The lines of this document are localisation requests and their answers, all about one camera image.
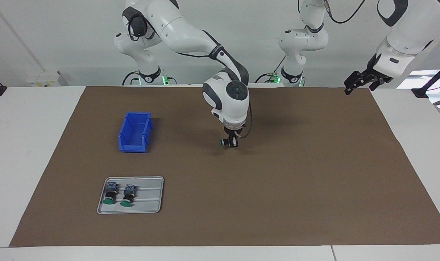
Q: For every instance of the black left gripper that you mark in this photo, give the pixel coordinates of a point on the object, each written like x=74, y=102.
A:
x=377, y=70

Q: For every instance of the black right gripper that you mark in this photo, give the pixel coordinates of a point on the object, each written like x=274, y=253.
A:
x=233, y=131

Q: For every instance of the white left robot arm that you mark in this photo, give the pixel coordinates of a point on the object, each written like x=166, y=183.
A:
x=405, y=36

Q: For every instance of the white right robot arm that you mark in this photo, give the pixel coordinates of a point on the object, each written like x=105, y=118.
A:
x=183, y=32

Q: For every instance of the brown paper table mat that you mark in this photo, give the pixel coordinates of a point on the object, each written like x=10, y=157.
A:
x=278, y=181

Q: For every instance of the black angled stand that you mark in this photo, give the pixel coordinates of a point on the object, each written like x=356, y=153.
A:
x=428, y=85

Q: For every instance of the grey metal tray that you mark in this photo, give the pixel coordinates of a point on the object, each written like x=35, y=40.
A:
x=153, y=197

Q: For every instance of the blue plastic storage bin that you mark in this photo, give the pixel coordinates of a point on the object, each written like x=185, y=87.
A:
x=127, y=146

